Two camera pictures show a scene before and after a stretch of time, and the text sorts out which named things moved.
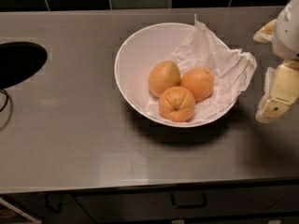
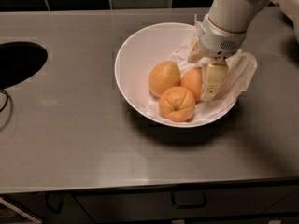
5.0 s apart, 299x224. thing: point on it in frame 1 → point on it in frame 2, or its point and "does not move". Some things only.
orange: [199, 80] does not move
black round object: [19, 61] does not move
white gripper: [288, 35] → [218, 41]
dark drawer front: [255, 204] does not move
